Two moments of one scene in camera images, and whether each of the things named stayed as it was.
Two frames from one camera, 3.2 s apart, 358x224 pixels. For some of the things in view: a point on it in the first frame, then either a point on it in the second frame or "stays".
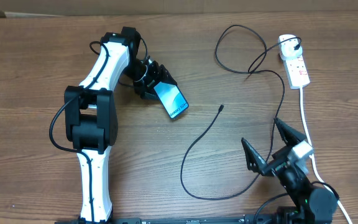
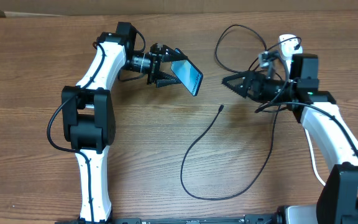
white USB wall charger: x=286 y=48 stays
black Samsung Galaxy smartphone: x=173 y=99 -> x=187 y=74
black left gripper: x=158 y=74 -> x=155 y=65
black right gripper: x=257 y=161 -> x=249 y=78
